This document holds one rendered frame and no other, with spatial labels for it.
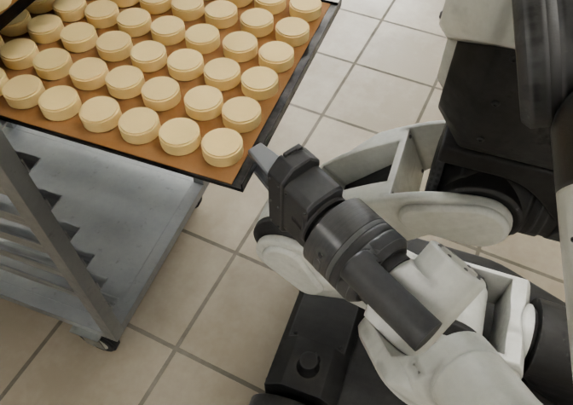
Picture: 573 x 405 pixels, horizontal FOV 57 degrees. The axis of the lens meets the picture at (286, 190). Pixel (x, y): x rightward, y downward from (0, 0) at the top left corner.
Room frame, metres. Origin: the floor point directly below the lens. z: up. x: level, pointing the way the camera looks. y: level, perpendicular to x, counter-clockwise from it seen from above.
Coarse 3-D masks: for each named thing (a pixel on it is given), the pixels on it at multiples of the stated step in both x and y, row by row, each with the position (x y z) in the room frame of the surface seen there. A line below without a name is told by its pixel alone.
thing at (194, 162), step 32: (96, 0) 0.75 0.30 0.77; (288, 0) 0.76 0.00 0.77; (96, 32) 0.67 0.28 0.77; (224, 32) 0.67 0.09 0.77; (0, 64) 0.60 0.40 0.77; (128, 64) 0.60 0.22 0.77; (256, 64) 0.60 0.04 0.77; (0, 96) 0.53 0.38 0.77; (224, 96) 0.53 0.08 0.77; (64, 128) 0.47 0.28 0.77; (256, 128) 0.47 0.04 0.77; (160, 160) 0.42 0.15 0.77; (192, 160) 0.42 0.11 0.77
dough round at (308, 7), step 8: (296, 0) 0.73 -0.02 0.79; (304, 0) 0.73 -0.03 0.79; (312, 0) 0.73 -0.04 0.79; (320, 0) 0.73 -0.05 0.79; (296, 8) 0.70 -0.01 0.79; (304, 8) 0.70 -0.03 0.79; (312, 8) 0.70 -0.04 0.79; (320, 8) 0.71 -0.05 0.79; (296, 16) 0.70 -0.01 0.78; (304, 16) 0.70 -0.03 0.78; (312, 16) 0.70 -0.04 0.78
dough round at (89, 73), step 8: (80, 64) 0.57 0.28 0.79; (88, 64) 0.57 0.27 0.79; (96, 64) 0.57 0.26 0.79; (104, 64) 0.57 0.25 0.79; (72, 72) 0.55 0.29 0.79; (80, 72) 0.55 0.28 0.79; (88, 72) 0.55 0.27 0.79; (96, 72) 0.55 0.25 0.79; (104, 72) 0.56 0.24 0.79; (72, 80) 0.55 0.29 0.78; (80, 80) 0.54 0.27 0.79; (88, 80) 0.54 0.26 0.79; (96, 80) 0.54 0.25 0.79; (104, 80) 0.55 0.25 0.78; (80, 88) 0.54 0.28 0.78; (88, 88) 0.54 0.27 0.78; (96, 88) 0.54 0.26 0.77
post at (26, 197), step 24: (0, 144) 0.46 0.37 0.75; (0, 168) 0.45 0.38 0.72; (24, 168) 0.47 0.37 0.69; (24, 192) 0.45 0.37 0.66; (24, 216) 0.45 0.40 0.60; (48, 216) 0.47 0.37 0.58; (48, 240) 0.45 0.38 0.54; (72, 264) 0.46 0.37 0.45; (72, 288) 0.46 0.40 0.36; (96, 288) 0.47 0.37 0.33; (96, 312) 0.45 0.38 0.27; (120, 336) 0.46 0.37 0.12
